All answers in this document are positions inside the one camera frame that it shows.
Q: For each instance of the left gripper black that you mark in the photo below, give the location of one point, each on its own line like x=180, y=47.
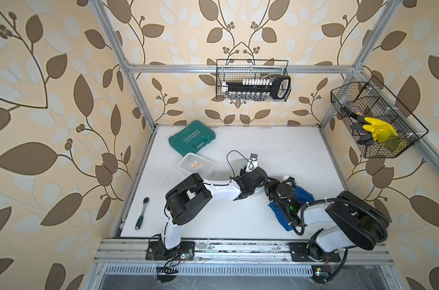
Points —
x=243, y=174

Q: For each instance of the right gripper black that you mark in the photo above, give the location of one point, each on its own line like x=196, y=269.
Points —
x=268, y=186

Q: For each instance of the blue cleaning cloth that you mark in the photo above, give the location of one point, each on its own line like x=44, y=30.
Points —
x=304, y=197

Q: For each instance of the clear lunch box teal seal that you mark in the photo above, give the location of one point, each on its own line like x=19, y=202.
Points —
x=237, y=167

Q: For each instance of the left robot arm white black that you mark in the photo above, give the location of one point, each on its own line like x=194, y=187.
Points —
x=185, y=201

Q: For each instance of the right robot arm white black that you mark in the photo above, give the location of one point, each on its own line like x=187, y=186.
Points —
x=355, y=223

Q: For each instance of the small clear lunch box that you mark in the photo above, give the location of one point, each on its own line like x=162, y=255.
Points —
x=195, y=164

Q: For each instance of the green plastic tool case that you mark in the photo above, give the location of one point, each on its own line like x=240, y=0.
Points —
x=192, y=138

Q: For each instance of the black socket set holder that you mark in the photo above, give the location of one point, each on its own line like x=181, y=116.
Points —
x=274, y=88

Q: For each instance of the black pliers in basket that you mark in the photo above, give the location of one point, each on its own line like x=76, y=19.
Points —
x=364, y=137

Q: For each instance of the yellow rubber glove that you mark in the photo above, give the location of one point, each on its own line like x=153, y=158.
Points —
x=380, y=131

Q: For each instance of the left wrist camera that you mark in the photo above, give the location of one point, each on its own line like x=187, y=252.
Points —
x=252, y=163

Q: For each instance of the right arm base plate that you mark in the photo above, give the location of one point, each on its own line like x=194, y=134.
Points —
x=308, y=252

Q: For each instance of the green handled ratchet wrench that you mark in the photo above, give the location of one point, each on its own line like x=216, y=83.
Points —
x=141, y=216

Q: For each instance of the back black wire basket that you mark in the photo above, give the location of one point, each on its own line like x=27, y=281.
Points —
x=234, y=70

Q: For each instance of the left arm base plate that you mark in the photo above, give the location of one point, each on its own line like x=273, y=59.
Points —
x=157, y=252

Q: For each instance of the side black wire basket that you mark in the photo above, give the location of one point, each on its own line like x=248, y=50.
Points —
x=373, y=99

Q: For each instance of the aluminium front rail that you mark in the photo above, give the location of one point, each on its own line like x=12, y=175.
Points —
x=206, y=250

